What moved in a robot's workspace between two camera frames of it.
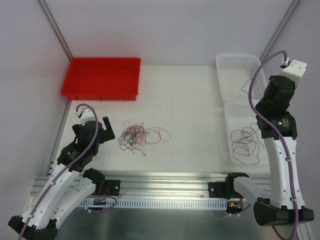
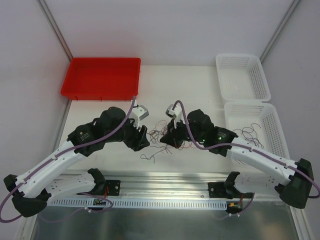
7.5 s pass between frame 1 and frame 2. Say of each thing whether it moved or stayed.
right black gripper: moved
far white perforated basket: stayed
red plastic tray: stayed
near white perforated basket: stayed
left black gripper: moved
